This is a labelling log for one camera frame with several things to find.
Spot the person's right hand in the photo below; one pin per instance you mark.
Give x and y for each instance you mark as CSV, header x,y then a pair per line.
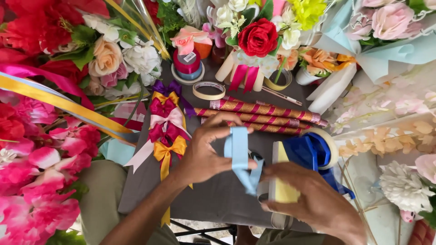
x,y
323,204

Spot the person's left hand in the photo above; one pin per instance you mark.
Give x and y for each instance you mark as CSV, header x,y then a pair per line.
x,y
201,156

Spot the light blue satin ribbon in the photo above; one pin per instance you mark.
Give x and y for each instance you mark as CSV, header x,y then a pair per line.
x,y
238,146

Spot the pale yellow ribbon spool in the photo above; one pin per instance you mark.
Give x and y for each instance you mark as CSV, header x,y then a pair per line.
x,y
284,192

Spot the thin wooden sticks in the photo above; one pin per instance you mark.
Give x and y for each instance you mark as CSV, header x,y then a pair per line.
x,y
356,200

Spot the orange yellow ribbon bow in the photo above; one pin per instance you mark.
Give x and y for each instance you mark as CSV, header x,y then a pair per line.
x,y
167,151

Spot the dark magenta ribbon bow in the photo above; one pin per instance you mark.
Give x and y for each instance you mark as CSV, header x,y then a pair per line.
x,y
167,132

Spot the pale pink ribbon bow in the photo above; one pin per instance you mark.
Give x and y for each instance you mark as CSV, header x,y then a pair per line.
x,y
170,119

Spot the black scissors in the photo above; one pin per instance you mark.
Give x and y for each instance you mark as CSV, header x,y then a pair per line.
x,y
256,156

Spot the blue tape dispenser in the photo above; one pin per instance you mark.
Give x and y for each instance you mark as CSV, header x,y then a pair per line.
x,y
306,151

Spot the beige masking tape roll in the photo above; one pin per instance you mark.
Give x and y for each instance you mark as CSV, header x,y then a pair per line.
x,y
197,92

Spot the gold ribbon bow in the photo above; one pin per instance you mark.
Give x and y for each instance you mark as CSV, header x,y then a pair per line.
x,y
167,98

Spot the red gold striped stick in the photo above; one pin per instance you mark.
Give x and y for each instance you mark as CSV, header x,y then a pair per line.
x,y
272,128
259,118
265,109

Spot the purple ribbon bow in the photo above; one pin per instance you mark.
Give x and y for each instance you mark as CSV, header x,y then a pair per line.
x,y
168,86

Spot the white chrysanthemum flower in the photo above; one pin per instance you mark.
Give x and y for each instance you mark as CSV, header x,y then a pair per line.
x,y
403,190

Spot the blue ribbon spool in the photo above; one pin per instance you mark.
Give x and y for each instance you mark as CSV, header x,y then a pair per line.
x,y
190,75

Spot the white tape roll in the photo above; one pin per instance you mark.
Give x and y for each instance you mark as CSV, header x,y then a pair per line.
x,y
177,77

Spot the light blue paper sheet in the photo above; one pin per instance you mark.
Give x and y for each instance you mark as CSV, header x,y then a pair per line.
x,y
117,151

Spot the small pink toy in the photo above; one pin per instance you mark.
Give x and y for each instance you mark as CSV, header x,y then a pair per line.
x,y
408,216

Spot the magenta ribbon spool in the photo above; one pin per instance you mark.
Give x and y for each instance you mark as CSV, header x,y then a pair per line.
x,y
185,64

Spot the peach blossom branch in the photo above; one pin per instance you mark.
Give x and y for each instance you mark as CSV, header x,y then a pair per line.
x,y
391,139

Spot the slim utility knife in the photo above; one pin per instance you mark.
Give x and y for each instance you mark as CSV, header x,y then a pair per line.
x,y
282,96

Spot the red striped cloth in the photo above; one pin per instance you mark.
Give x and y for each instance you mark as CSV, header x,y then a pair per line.
x,y
424,234

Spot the orange ribbon spool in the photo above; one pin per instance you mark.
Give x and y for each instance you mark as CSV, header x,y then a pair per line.
x,y
204,49

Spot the pale pink flower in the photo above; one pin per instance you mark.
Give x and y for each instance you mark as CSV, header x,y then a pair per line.
x,y
427,166

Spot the yellow tape roll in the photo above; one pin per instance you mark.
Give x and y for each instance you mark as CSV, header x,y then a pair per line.
x,y
288,83

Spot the peach pink artificial rose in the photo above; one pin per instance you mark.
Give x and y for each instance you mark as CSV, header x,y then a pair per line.
x,y
185,40

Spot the pale pink blossom branch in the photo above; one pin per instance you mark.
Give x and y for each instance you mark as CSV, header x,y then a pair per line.
x,y
402,103

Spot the red rose bouquet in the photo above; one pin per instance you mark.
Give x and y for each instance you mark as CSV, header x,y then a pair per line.
x,y
259,37

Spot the white and peach rose bunch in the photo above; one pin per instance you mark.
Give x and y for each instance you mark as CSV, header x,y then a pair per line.
x,y
109,58

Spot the yellow and blue ribbon strips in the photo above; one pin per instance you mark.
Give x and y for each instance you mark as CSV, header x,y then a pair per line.
x,y
68,105

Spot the orange flower in white pot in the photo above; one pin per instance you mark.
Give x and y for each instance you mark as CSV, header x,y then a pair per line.
x,y
316,61

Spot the clear cellophane wrap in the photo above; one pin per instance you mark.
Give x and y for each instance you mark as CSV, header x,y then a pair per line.
x,y
143,23

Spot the heap of pink flowers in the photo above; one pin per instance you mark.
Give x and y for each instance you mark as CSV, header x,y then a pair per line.
x,y
37,177

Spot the yellow chrysanthemum flower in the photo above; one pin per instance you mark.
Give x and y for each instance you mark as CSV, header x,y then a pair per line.
x,y
308,12

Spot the bright pink satin ribbon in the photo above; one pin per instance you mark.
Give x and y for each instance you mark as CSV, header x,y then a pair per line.
x,y
41,73

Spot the pink rose bouquet blue wrap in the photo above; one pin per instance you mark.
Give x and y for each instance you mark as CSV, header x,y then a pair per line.
x,y
391,20

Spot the heap of red flowers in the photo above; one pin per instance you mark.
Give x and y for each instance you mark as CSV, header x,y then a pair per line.
x,y
37,30

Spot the black table frame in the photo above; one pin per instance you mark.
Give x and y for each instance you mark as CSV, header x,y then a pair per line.
x,y
204,231

